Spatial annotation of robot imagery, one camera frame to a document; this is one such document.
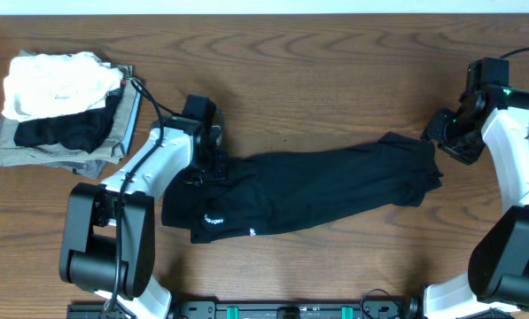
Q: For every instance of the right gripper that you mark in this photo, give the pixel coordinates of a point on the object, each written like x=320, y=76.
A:
x=435, y=130

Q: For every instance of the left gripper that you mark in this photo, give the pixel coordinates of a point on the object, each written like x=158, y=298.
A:
x=221, y=174

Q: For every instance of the black t-shirt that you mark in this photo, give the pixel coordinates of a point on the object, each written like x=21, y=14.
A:
x=275, y=193

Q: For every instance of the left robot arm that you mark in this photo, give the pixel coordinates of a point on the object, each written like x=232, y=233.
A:
x=108, y=245

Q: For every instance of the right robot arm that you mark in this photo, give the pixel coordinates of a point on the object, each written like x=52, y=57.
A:
x=494, y=118

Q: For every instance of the beige folded garment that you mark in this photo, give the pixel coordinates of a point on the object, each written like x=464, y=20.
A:
x=112, y=149

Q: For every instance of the black folded garment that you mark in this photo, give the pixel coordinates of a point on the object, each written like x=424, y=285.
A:
x=84, y=131

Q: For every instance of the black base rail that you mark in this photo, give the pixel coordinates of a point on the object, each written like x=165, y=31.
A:
x=383, y=309

